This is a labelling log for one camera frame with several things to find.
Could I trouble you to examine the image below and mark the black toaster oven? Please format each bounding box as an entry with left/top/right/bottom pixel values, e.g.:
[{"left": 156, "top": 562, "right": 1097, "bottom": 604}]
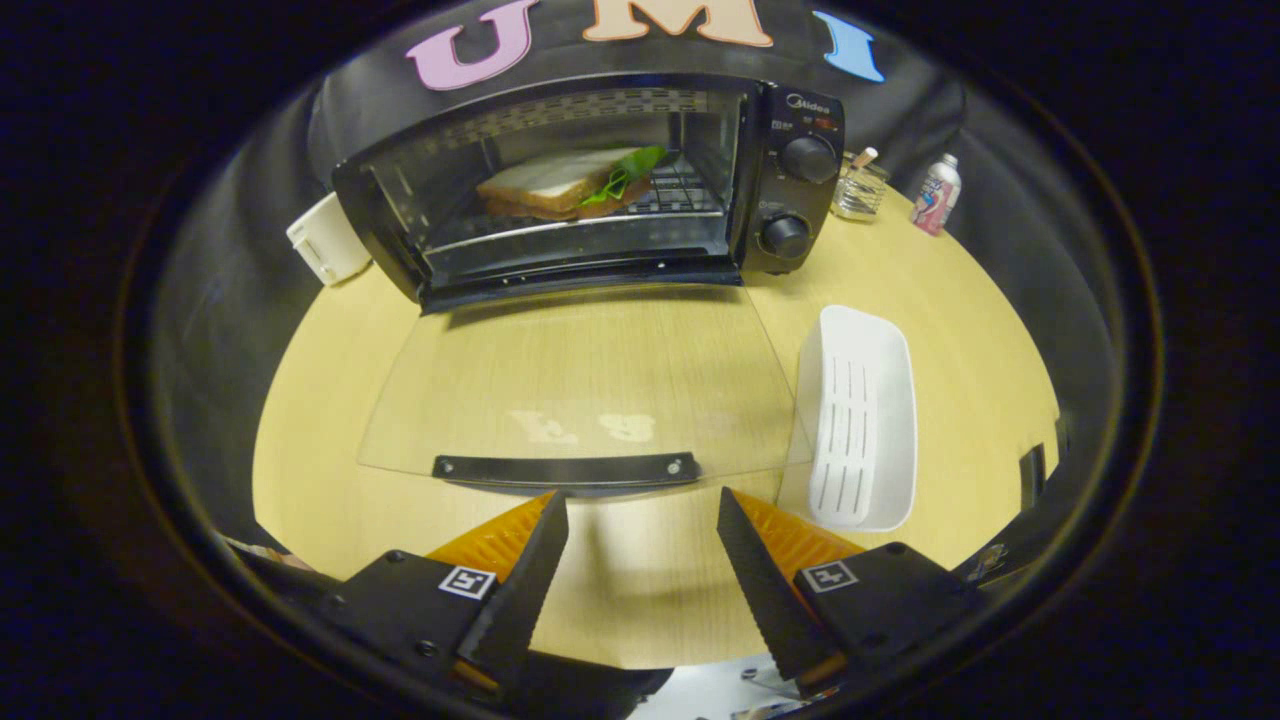
[{"left": 332, "top": 72, "right": 846, "bottom": 498}]

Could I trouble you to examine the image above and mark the white plastic tray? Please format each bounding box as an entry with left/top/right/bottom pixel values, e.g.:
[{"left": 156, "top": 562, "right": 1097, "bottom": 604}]
[{"left": 797, "top": 305, "right": 918, "bottom": 533}]

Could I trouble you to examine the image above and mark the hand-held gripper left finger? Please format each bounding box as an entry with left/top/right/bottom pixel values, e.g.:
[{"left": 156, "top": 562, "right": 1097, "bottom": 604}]
[{"left": 325, "top": 490, "right": 570, "bottom": 696}]

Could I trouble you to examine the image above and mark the lettuce sandwich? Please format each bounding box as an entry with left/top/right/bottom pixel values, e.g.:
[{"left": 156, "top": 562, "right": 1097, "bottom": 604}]
[{"left": 476, "top": 146, "right": 669, "bottom": 222}]

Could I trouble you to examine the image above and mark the clear glass holder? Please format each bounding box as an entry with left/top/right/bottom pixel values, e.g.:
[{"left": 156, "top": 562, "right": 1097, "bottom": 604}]
[{"left": 830, "top": 148, "right": 891, "bottom": 222}]

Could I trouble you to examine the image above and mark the plastic bottle with pink label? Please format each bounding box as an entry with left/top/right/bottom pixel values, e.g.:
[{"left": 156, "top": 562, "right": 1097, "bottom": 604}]
[{"left": 912, "top": 153, "right": 963, "bottom": 237}]

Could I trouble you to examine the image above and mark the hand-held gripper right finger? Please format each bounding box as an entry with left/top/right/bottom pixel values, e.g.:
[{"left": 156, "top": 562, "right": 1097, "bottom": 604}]
[{"left": 716, "top": 487, "right": 986, "bottom": 699}]

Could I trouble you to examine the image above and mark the white pop-up toaster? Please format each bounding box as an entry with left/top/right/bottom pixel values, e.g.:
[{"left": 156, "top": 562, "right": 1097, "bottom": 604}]
[{"left": 286, "top": 191, "right": 373, "bottom": 287}]

